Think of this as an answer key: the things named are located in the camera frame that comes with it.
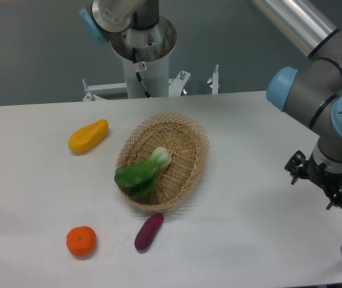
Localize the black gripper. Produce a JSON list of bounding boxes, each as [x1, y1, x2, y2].
[[284, 151, 342, 210]]

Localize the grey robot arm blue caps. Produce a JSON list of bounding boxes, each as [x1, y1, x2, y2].
[[79, 1, 342, 209]]

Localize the woven wicker basket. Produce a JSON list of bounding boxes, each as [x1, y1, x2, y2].
[[114, 113, 209, 212]]

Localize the green bok choy vegetable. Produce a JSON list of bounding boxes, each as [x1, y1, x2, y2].
[[114, 147, 172, 200]]

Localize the purple sweet potato toy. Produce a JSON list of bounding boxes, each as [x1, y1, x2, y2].
[[134, 213, 164, 252]]

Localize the yellow papaya toy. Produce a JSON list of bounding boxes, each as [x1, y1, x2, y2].
[[68, 119, 109, 154]]

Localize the orange tangerine toy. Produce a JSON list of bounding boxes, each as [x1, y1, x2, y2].
[[66, 226, 97, 258]]

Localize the white metal frame bracket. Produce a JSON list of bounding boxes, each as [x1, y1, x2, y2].
[[82, 64, 221, 101]]

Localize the black cable on pedestal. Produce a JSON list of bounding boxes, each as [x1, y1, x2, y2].
[[131, 47, 153, 98]]

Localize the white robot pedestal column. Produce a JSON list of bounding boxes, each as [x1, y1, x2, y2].
[[110, 16, 177, 99]]

